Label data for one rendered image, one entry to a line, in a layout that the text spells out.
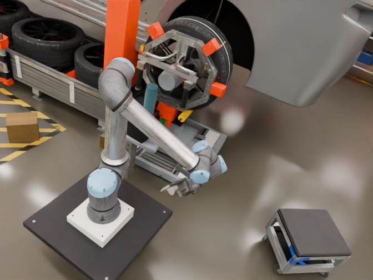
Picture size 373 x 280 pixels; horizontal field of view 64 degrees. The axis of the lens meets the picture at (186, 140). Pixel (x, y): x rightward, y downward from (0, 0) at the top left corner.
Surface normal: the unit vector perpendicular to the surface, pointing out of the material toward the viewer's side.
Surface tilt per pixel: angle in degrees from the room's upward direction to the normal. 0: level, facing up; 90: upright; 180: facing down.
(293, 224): 0
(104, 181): 9
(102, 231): 5
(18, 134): 90
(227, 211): 0
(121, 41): 90
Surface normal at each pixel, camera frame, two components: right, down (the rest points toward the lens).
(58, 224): 0.22, -0.75
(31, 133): 0.36, 0.66
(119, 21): -0.40, 0.52
